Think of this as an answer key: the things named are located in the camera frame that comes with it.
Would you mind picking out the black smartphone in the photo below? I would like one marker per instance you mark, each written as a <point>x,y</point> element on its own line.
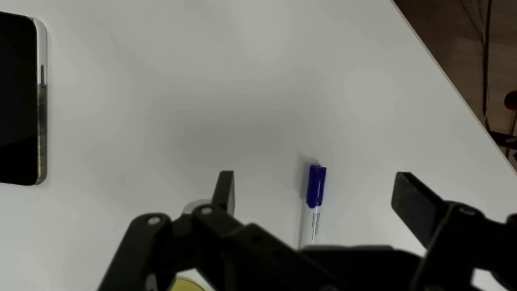
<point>17,97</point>

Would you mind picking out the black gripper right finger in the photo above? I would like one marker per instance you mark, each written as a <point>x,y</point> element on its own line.
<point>458,236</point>

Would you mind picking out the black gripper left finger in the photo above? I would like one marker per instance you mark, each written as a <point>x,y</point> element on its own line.
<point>227,243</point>

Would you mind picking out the white marker with blue cap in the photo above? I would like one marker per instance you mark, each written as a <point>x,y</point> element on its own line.
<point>316,186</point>

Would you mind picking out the yellow enamel cup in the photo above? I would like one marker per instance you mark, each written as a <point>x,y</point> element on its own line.
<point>188,283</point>

